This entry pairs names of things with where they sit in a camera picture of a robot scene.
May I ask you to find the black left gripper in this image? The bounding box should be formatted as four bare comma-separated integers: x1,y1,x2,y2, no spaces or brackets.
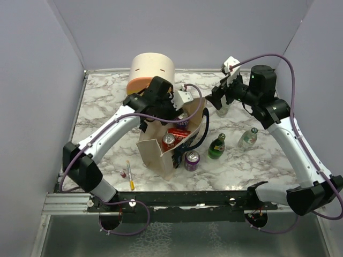
156,92,184,125

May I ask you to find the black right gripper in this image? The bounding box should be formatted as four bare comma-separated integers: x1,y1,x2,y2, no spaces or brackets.
206,71,259,110

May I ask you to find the red cola can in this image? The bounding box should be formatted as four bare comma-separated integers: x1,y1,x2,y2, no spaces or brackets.
167,127,191,144
161,133,176,152

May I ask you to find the cream canvas tote bag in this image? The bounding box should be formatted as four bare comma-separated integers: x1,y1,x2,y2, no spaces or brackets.
136,98,207,180

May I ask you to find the green glass bottle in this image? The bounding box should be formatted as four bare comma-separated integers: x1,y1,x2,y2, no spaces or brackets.
208,133,226,160

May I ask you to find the purple soda can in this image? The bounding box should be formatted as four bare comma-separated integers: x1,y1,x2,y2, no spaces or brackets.
174,111,189,130
184,150,200,171

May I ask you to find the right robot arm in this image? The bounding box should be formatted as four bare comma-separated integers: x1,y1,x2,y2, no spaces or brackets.
206,65,342,216

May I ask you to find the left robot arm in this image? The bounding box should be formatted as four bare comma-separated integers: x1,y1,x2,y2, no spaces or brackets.
62,76,193,211

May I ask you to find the round drawer storage box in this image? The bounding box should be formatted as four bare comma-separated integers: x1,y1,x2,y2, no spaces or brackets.
126,52,175,95

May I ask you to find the clear plastic bottle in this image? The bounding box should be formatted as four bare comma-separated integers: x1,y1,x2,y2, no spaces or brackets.
237,127,258,150

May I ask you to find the yellow capped pen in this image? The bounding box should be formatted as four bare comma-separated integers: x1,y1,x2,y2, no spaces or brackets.
126,160,135,191

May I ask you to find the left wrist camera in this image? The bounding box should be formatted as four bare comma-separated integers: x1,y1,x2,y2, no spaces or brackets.
171,90,193,110

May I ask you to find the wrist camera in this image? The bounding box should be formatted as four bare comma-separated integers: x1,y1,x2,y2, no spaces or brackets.
221,56,241,86
171,90,193,110

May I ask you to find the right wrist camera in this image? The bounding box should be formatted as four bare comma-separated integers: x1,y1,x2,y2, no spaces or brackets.
221,56,241,86

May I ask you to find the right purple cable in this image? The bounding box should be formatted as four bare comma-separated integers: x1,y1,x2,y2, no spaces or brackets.
229,53,343,233

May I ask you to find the purple cable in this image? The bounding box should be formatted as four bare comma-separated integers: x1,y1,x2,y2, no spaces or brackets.
229,53,343,233
58,83,206,236

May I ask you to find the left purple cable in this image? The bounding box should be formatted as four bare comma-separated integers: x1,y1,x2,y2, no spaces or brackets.
58,83,206,236

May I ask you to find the black mounting rail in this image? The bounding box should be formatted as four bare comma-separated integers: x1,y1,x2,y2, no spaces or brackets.
88,190,277,223

